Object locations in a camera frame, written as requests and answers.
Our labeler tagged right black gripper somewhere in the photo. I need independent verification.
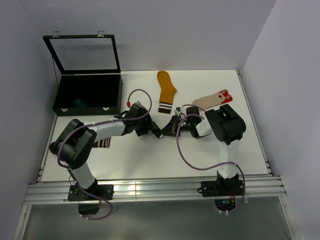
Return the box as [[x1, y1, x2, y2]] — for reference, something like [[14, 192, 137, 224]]
[[159, 114, 193, 137]]

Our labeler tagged black white striped ankle sock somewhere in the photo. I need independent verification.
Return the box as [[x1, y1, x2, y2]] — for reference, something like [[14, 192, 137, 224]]
[[151, 121, 164, 139]]

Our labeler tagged beige red reindeer sock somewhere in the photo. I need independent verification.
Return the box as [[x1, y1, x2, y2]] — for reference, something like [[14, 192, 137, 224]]
[[192, 89, 233, 110]]

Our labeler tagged teal sock with red heel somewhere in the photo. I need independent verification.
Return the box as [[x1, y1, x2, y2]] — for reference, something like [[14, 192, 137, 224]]
[[73, 98, 88, 108]]

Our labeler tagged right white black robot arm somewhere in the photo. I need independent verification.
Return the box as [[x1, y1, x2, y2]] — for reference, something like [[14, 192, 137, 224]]
[[161, 104, 247, 201]]

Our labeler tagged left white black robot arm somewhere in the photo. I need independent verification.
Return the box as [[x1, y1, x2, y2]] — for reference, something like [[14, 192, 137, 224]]
[[49, 102, 163, 201]]

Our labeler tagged brown pink striped sock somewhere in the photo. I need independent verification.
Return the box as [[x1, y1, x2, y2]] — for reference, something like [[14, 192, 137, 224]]
[[48, 136, 112, 156]]

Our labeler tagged mustard yellow striped sock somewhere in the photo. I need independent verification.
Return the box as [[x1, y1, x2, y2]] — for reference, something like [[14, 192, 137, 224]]
[[157, 70, 177, 114]]

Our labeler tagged black glass-lid display box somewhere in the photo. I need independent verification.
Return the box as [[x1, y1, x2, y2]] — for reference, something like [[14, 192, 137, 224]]
[[42, 31, 123, 117]]

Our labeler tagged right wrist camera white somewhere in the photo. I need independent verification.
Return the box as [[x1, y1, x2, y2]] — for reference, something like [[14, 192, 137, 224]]
[[174, 107, 185, 116]]

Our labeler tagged aluminium mounting rail frame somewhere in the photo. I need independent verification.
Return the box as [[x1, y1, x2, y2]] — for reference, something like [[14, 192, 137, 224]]
[[14, 70, 301, 240]]

